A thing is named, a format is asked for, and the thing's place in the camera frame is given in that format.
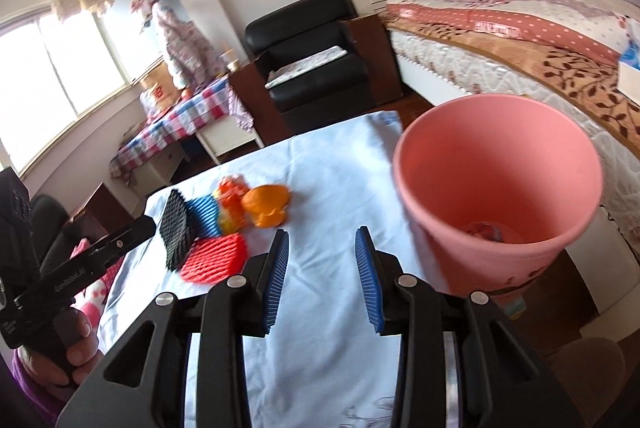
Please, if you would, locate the red polka dot cushion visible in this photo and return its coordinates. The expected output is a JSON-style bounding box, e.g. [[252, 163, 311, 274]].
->
[[73, 258, 122, 334]]

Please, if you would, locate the bed with patterned bedding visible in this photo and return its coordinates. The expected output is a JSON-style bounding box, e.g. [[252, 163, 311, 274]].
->
[[352, 0, 639, 246]]

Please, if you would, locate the white seat cushion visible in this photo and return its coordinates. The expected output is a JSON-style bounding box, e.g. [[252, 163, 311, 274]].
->
[[265, 46, 348, 90]]

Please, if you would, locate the orange white wrapper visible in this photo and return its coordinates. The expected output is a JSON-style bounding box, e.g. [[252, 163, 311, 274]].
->
[[213, 174, 250, 235]]

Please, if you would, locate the blue white tissue pack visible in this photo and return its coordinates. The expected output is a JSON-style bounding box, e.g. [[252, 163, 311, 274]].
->
[[617, 41, 640, 104]]

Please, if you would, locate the dark wood side cabinet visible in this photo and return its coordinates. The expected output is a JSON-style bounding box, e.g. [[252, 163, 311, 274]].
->
[[229, 62, 292, 145]]

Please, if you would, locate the drink cup with straw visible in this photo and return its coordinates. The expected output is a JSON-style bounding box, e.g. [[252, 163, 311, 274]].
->
[[220, 48, 241, 73]]

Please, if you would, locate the purple sleeve forearm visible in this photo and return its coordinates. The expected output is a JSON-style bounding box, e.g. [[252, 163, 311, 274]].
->
[[11, 348, 66, 427]]

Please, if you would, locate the black foam net sleeve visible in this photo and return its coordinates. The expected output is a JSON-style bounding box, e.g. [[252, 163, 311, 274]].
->
[[160, 190, 195, 272]]

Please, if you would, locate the person's left hand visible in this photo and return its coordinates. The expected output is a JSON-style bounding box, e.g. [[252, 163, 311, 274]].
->
[[16, 308, 103, 392]]

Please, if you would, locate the black leather armchair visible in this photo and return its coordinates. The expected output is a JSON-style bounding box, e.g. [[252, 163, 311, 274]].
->
[[245, 0, 369, 113]]

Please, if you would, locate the pink floral hanging coat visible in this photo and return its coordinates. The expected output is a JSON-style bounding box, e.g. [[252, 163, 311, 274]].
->
[[130, 0, 228, 92]]

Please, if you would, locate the light blue floral tablecloth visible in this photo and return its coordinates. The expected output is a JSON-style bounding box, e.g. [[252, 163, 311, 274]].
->
[[96, 108, 452, 428]]

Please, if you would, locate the brown paper shopping bag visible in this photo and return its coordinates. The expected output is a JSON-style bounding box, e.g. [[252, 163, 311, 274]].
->
[[139, 61, 180, 114]]

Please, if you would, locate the pink plastic trash bin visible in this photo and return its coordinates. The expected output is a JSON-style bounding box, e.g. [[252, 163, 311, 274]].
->
[[393, 94, 603, 304]]

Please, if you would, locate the red foam net sleeve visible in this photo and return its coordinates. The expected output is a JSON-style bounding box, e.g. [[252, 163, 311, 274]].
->
[[179, 233, 248, 285]]

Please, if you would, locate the plaid cloth covered desk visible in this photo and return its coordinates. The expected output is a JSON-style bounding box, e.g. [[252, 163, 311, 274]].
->
[[108, 76, 254, 184]]

